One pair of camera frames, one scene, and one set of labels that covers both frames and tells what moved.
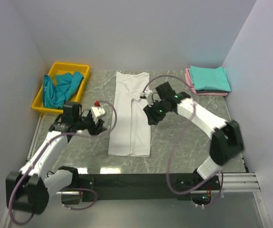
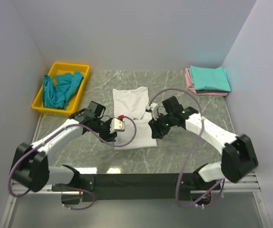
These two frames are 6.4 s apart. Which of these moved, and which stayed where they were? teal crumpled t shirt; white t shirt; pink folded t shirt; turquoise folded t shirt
Moved: white t shirt
Stayed: turquoise folded t shirt; pink folded t shirt; teal crumpled t shirt
